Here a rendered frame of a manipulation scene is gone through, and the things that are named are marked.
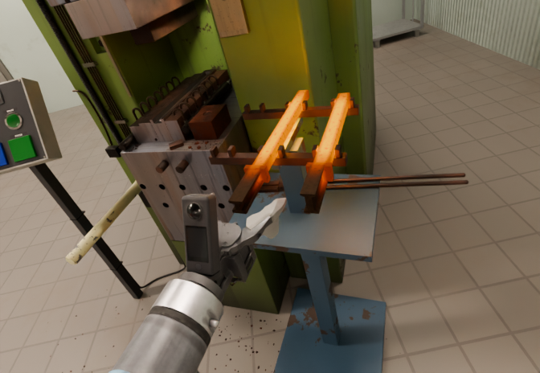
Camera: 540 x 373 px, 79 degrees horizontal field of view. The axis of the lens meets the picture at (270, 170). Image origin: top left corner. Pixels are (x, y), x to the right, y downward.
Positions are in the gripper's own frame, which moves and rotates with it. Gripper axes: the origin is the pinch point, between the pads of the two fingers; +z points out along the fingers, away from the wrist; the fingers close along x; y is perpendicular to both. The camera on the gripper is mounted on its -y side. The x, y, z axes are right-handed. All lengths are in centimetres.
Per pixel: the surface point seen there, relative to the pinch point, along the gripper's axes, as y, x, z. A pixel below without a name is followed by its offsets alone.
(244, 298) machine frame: 93, -41, 29
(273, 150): -0.6, 1.0, 12.5
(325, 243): 26.4, 8.6, 12.1
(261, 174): -0.1, 0.9, 5.3
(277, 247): 26.9, -3.1, 9.3
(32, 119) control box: -5, -88, 23
